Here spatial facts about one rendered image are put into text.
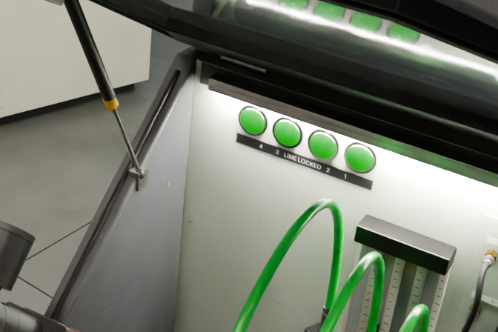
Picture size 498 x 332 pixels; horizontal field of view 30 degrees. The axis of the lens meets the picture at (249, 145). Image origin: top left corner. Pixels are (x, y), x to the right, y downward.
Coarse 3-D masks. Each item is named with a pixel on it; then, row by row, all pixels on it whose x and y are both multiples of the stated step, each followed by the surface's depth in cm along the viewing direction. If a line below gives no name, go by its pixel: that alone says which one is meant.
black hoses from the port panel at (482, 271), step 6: (486, 264) 130; (480, 270) 129; (486, 270) 130; (480, 276) 129; (480, 282) 129; (480, 288) 129; (480, 294) 129; (474, 300) 129; (480, 300) 129; (474, 306) 129; (474, 312) 130; (468, 318) 130; (474, 318) 130; (468, 324) 131; (462, 330) 132; (468, 330) 131
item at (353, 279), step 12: (372, 252) 119; (360, 264) 115; (384, 264) 124; (348, 276) 113; (360, 276) 114; (384, 276) 127; (348, 288) 112; (336, 300) 111; (372, 300) 130; (336, 312) 110; (372, 312) 131; (324, 324) 109; (372, 324) 133
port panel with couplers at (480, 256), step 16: (496, 224) 131; (480, 240) 133; (496, 240) 132; (480, 256) 134; (496, 256) 132; (496, 272) 134; (496, 288) 135; (464, 304) 139; (480, 304) 137; (496, 304) 136; (464, 320) 140; (480, 320) 139; (496, 320) 137
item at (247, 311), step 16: (320, 208) 118; (336, 208) 125; (304, 224) 114; (336, 224) 129; (288, 240) 111; (336, 240) 132; (272, 256) 110; (336, 256) 135; (272, 272) 109; (336, 272) 137; (256, 288) 108; (336, 288) 139; (256, 304) 107; (240, 320) 106
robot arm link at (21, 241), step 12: (0, 228) 90; (12, 228) 91; (0, 240) 90; (12, 240) 90; (24, 240) 91; (0, 252) 90; (12, 252) 90; (24, 252) 92; (0, 264) 90; (12, 264) 91; (0, 276) 90; (12, 276) 91; (12, 288) 92
